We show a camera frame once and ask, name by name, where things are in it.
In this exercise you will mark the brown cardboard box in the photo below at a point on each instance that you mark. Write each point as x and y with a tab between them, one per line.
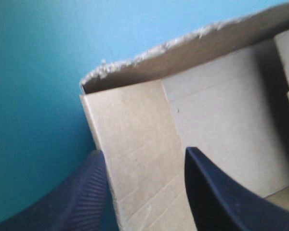
207	101

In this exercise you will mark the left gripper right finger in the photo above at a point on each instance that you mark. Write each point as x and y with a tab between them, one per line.
214	199

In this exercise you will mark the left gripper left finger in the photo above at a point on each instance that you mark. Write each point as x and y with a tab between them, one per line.
82	199

